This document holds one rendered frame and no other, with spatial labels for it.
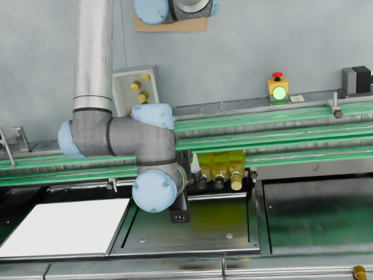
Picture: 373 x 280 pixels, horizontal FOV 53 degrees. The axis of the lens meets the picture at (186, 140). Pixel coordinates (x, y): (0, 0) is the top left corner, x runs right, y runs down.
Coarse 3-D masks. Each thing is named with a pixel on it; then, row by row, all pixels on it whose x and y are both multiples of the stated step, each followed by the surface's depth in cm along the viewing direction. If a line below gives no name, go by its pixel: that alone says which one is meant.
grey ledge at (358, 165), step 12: (264, 168) 149; (276, 168) 148; (288, 168) 147; (300, 168) 147; (312, 168) 146; (324, 168) 146; (336, 168) 145; (348, 168) 145; (360, 168) 144; (372, 168) 143
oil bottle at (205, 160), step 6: (198, 156) 139; (204, 156) 138; (210, 156) 137; (198, 162) 134; (204, 162) 133; (210, 162) 133; (204, 168) 129; (210, 168) 131; (204, 174) 128; (210, 174) 130; (210, 180) 131
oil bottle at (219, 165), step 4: (216, 152) 140; (220, 152) 140; (224, 152) 139; (216, 156) 137; (220, 156) 137; (224, 156) 136; (212, 160) 136; (216, 160) 134; (220, 160) 134; (224, 160) 133; (212, 164) 132; (216, 164) 131; (220, 164) 131; (224, 164) 130; (212, 168) 130; (216, 168) 129; (220, 168) 129; (224, 168) 128; (212, 172) 129; (216, 172) 128; (220, 172) 128; (224, 172) 128; (212, 176) 130; (224, 176) 128; (228, 176) 130; (224, 180) 129
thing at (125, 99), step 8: (128, 72) 143; (136, 72) 143; (144, 72) 142; (120, 80) 152; (128, 80) 152; (136, 80) 151; (152, 80) 143; (120, 88) 152; (128, 88) 153; (144, 88) 152; (152, 88) 152; (120, 96) 152; (128, 96) 155; (136, 96) 154; (152, 96) 153; (120, 104) 151; (128, 104) 156; (136, 104) 156; (120, 112) 151; (128, 112) 158
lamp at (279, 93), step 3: (276, 87) 140; (279, 87) 139; (282, 87) 139; (273, 90) 141; (276, 90) 138; (279, 90) 138; (282, 90) 138; (273, 93) 140; (276, 93) 138; (279, 93) 138; (282, 93) 138; (276, 96) 139; (279, 96) 139; (282, 96) 139
